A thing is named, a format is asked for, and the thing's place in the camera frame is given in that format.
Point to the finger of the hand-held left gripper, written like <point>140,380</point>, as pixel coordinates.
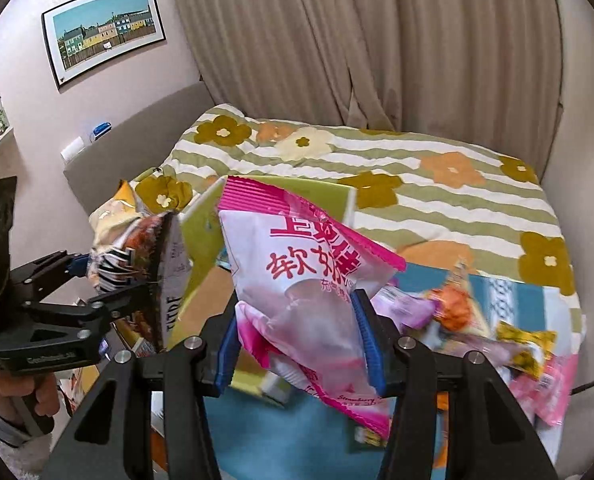
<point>47,267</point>
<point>92,307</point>

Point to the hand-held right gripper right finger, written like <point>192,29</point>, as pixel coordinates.
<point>372,347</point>

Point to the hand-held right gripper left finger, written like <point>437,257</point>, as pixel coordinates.
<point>227,355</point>

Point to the orange and black chips bag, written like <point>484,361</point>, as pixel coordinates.
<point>127,250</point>

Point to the pink and white snack bag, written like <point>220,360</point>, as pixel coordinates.
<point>307,280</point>

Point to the gold snack packet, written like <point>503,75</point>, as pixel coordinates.
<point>527,347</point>

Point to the green cardboard box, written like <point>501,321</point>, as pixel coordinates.
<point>322,200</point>

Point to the pink striped snack packet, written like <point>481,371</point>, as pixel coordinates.
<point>552,390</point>

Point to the person's left hand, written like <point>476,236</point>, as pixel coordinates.
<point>27,400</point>

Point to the pale pink snack packet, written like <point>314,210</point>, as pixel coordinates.
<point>399,307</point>

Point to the orange snack packet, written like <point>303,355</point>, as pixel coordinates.
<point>452,305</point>

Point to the teal patterned cloth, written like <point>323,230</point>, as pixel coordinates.
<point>277,435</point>

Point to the grey bed headboard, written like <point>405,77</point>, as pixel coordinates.
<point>127,145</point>

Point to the blue and white small device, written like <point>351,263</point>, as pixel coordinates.
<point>100,131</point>

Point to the floral striped blanket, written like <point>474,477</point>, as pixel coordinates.
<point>427,195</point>

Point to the framed picture of houses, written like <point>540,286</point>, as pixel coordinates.
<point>102,30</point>

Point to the beige curtain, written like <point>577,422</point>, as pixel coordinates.
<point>327,35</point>

